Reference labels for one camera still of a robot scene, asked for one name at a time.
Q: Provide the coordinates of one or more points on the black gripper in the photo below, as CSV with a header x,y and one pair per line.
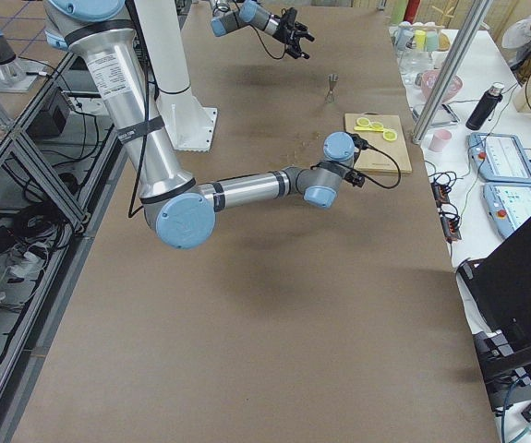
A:
x,y
354,179
289,33

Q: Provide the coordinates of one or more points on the steel jigger shaker cup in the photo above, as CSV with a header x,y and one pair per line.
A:
x,y
332,80

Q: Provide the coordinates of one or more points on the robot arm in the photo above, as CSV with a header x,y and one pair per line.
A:
x,y
113,39
228,16

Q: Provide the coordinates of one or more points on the pink cup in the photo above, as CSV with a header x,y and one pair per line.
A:
x,y
440,140

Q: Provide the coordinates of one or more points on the bamboo cutting board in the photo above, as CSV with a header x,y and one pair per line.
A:
x,y
371,161

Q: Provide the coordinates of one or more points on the yellow plastic knife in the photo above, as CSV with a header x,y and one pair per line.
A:
x,y
369,129

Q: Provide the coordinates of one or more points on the lemon slice lower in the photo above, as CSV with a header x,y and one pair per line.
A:
x,y
390,135

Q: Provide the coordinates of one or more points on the lemon slice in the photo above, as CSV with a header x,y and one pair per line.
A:
x,y
376,126
363,122
390,135

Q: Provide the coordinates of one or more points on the lemon slice middle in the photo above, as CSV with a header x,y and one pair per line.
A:
x,y
376,126

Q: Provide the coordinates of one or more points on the lemon slice upper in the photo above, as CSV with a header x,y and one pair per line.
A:
x,y
363,122

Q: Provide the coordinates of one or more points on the teach pendant far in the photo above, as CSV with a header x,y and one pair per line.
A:
x,y
499,158

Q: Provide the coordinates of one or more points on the teach pendant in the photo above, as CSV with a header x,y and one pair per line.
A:
x,y
508,205
499,158

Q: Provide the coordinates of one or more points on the black water bottle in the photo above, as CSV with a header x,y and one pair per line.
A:
x,y
485,107

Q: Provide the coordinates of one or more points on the teach pendant near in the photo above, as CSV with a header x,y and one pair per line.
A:
x,y
508,205

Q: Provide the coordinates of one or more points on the black computer monitor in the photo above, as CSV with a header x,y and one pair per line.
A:
x,y
500,284

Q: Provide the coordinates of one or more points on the person in yellow shirt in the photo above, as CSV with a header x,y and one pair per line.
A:
x,y
530,37

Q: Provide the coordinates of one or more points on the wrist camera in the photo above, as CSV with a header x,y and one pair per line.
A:
x,y
359,142
289,15

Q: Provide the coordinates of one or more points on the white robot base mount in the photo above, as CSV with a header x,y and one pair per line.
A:
x,y
189,124

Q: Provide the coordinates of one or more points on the aluminium frame post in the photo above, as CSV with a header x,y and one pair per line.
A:
x,y
465,35

